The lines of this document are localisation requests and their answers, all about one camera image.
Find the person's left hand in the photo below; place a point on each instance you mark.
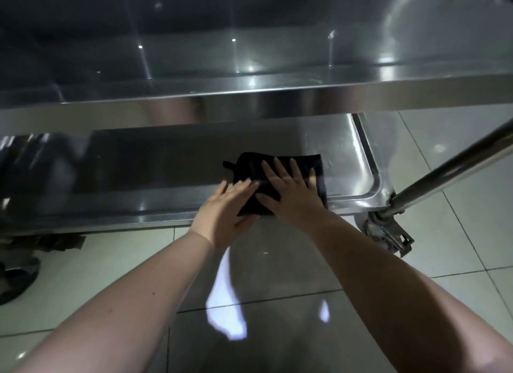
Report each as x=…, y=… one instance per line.
x=218, y=216

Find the person's left little finger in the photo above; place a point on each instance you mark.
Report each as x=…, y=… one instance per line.
x=223, y=187

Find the person's left thumb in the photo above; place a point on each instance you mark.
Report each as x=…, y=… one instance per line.
x=245, y=222

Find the person's right forearm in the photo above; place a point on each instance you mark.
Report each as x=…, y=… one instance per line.
x=400, y=296

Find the person's right thumb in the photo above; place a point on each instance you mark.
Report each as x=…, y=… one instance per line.
x=267, y=201

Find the stainless steel cart shelf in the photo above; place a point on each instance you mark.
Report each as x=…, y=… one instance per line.
x=160, y=172
x=256, y=64

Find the black cleaning cloth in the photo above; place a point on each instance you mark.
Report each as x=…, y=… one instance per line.
x=248, y=166

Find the person's right hand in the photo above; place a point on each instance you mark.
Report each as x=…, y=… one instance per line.
x=294, y=202

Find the metal cart caster wheel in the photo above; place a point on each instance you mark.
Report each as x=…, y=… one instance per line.
x=386, y=232

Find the person's right little finger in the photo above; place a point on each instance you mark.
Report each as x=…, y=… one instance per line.
x=313, y=182

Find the stainless steel cart upper shelf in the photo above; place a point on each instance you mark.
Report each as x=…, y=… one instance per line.
x=256, y=64

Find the person's left forearm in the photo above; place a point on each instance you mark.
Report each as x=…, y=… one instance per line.
x=120, y=304

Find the black shoe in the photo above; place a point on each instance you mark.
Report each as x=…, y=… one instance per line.
x=14, y=278

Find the person's right middle finger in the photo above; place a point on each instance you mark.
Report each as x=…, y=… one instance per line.
x=283, y=169

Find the dark crumpled fabric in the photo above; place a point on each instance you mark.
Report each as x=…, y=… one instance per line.
x=48, y=242

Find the stainless steel cart lower shelf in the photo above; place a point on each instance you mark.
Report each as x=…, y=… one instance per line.
x=160, y=172

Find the stainless steel cart post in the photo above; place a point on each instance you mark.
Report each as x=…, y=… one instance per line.
x=453, y=166

